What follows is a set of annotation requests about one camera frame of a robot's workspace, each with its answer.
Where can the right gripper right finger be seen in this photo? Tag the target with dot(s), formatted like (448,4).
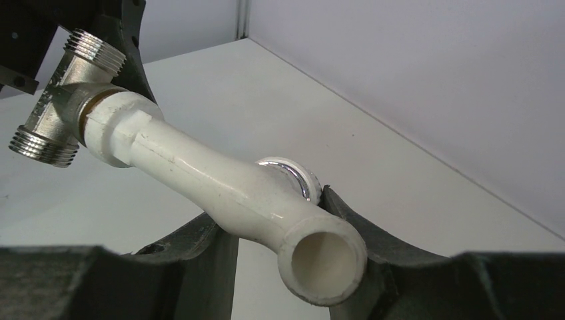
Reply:
(406,282)

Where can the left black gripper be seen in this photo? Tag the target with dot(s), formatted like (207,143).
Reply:
(28,29)

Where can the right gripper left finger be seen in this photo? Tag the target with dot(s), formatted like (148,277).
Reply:
(189,274)

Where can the metal tee pipe fitting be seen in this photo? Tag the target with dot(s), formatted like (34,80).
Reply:
(52,132)

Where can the white plastic water faucet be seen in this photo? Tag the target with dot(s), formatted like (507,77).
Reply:
(273,202)

